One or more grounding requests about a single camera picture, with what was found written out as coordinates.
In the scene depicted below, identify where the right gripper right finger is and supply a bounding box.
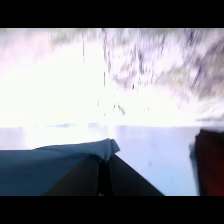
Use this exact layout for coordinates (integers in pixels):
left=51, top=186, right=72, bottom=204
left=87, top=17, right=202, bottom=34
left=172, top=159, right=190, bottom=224
left=107, top=153, right=165, bottom=197

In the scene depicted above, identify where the red garment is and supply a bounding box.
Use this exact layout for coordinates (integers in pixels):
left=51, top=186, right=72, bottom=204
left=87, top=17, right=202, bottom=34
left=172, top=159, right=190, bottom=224
left=189, top=128, right=224, bottom=197

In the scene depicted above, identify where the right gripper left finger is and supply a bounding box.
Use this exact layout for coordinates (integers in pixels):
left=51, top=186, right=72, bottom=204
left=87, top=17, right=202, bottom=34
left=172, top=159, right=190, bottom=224
left=44, top=155, right=101, bottom=197

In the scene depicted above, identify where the blue garment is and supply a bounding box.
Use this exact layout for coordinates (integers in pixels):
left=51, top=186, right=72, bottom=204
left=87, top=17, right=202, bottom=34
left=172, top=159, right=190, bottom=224
left=0, top=137, right=121, bottom=197

